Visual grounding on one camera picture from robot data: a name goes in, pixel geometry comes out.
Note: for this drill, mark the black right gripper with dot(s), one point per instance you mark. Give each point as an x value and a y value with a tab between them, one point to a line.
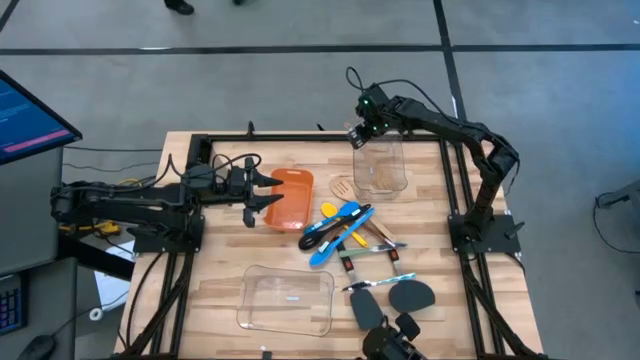
375	115

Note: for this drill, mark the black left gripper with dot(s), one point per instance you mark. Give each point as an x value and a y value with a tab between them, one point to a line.
237	185

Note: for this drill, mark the orange plastic bin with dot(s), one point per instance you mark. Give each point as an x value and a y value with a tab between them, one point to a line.
295	205

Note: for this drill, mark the light wooden slotted spatula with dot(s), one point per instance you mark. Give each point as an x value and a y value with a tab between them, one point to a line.
342	189

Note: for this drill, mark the large blue silicone spoon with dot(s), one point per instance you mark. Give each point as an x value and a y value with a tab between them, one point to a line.
320	257

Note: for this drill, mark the small blue silicone spoon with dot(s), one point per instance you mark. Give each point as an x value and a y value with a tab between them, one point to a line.
350	207

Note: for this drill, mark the large clear plastic bin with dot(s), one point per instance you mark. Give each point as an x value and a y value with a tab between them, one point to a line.
285	320

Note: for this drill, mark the rectangular black spatula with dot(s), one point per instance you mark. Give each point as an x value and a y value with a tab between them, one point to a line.
365	307

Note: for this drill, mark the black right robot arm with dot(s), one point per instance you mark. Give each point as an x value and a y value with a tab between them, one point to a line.
450	125

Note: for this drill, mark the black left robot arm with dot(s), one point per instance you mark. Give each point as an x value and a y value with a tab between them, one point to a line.
125	200

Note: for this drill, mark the small clear plastic bin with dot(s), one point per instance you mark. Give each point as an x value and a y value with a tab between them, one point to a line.
362	170

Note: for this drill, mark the yellow plastic spoon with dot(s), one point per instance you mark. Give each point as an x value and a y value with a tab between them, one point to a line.
328	210

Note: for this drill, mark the dark brown wooden spoon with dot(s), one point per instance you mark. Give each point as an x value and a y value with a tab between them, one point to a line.
381	234

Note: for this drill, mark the round black spatula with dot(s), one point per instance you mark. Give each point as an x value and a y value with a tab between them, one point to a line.
412	296

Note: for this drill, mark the white paper sheet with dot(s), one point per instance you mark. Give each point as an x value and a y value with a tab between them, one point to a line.
112	290

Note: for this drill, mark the black desk brace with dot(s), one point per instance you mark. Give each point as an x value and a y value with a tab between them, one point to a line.
95	257

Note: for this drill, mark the person's shoe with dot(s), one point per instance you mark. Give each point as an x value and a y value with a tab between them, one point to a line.
180	7

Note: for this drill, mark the white tape roll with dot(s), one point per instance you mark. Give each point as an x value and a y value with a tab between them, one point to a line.
91	314

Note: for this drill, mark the grey desk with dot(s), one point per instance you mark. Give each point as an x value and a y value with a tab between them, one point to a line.
30	210

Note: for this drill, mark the computer monitor blue screen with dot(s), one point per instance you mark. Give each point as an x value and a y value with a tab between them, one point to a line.
30	125

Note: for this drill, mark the black floor stand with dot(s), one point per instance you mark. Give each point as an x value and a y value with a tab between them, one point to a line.
617	199

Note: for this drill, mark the black computer mouse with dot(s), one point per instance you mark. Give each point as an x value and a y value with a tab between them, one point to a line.
37	347

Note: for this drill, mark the black keyboard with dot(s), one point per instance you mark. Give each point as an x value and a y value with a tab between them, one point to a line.
12	305

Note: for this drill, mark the black aluminium table frame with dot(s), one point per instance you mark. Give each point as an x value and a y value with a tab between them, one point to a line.
325	137

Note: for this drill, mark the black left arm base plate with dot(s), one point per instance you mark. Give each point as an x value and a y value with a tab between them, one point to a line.
170	245

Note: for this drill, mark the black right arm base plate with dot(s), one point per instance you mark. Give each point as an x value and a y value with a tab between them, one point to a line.
495	245

